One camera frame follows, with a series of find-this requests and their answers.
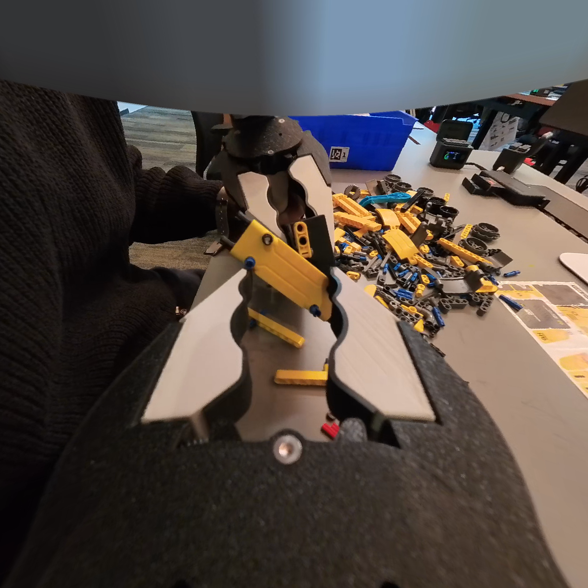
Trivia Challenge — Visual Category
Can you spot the yellow technic connector assembly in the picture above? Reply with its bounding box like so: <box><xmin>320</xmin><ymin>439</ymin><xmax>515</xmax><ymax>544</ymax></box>
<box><xmin>293</xmin><ymin>220</ymin><xmax>314</xmax><ymax>257</ymax></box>

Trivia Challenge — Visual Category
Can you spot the yellow grey instruction sheet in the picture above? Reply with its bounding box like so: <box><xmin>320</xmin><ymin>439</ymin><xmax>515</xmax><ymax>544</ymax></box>
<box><xmin>494</xmin><ymin>280</ymin><xmax>588</xmax><ymax>398</ymax></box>

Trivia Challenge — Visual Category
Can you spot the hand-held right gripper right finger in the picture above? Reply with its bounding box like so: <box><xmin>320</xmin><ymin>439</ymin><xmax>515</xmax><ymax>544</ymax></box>
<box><xmin>324</xmin><ymin>271</ymin><xmax>436</xmax><ymax>432</ymax></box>

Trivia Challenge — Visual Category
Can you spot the person's black knit sweater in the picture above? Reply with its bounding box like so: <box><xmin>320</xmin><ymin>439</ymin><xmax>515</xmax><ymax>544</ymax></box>
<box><xmin>0</xmin><ymin>80</ymin><xmax>207</xmax><ymax>506</ymax></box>

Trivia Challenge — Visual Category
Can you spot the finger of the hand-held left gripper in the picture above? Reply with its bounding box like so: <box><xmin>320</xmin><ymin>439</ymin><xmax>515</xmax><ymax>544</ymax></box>
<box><xmin>287</xmin><ymin>154</ymin><xmax>334</xmax><ymax>221</ymax></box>
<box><xmin>235</xmin><ymin>169</ymin><xmax>288</xmax><ymax>244</ymax></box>

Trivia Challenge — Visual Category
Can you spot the person's left hand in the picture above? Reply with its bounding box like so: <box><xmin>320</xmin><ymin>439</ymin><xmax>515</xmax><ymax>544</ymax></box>
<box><xmin>278</xmin><ymin>194</ymin><xmax>308</xmax><ymax>226</ymax></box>

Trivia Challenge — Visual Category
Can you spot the blue plastic storage bin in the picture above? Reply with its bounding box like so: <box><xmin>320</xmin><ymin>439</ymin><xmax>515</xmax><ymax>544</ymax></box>
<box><xmin>288</xmin><ymin>112</ymin><xmax>416</xmax><ymax>172</ymax></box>

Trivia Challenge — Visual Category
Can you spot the dark background desk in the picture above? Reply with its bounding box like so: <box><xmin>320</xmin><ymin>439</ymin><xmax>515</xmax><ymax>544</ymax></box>
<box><xmin>416</xmin><ymin>85</ymin><xmax>579</xmax><ymax>138</ymax></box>

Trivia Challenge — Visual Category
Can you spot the black flat device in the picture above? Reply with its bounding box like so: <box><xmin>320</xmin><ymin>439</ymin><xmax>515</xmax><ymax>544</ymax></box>
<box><xmin>462</xmin><ymin>170</ymin><xmax>551</xmax><ymax>207</ymax></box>

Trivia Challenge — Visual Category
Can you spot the black charger dock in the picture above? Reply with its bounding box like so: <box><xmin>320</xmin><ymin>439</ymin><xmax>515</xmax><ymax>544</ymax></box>
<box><xmin>492</xmin><ymin>141</ymin><xmax>536</xmax><ymax>174</ymax></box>

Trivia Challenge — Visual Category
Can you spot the yellow technic panel with pins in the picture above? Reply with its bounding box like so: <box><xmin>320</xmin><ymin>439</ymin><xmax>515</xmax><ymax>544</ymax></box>
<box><xmin>220</xmin><ymin>220</ymin><xmax>332</xmax><ymax>322</ymax></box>

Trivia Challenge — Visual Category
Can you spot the person's left forearm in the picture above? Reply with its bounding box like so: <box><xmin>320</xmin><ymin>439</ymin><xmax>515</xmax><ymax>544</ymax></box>
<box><xmin>129</xmin><ymin>145</ymin><xmax>226</xmax><ymax>244</ymax></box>

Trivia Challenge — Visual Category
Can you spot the black case with green display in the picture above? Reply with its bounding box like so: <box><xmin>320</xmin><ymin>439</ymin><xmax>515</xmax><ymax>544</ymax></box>
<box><xmin>429</xmin><ymin>119</ymin><xmax>475</xmax><ymax>170</ymax></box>

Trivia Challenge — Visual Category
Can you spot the pile of yellow black parts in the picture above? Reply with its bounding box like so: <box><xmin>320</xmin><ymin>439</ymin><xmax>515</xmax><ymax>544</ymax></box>
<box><xmin>332</xmin><ymin>172</ymin><xmax>522</xmax><ymax>338</ymax></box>

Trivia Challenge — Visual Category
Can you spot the light blue curved technic piece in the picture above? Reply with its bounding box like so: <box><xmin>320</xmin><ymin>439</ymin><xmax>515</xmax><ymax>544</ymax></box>
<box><xmin>358</xmin><ymin>192</ymin><xmax>412</xmax><ymax>207</ymax></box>

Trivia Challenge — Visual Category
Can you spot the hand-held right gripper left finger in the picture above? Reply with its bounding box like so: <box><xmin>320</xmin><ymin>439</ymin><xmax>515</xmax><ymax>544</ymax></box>
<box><xmin>141</xmin><ymin>266</ymin><xmax>253</xmax><ymax>438</ymax></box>

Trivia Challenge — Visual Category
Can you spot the white flat pad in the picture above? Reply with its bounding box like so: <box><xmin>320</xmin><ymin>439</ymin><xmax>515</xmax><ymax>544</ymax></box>
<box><xmin>558</xmin><ymin>252</ymin><xmax>588</xmax><ymax>278</ymax></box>

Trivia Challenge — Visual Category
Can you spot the yellow technic beam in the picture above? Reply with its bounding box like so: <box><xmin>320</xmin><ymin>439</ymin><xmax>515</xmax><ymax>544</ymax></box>
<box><xmin>248</xmin><ymin>307</ymin><xmax>306</xmax><ymax>349</ymax></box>
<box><xmin>274</xmin><ymin>363</ymin><xmax>330</xmax><ymax>386</ymax></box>

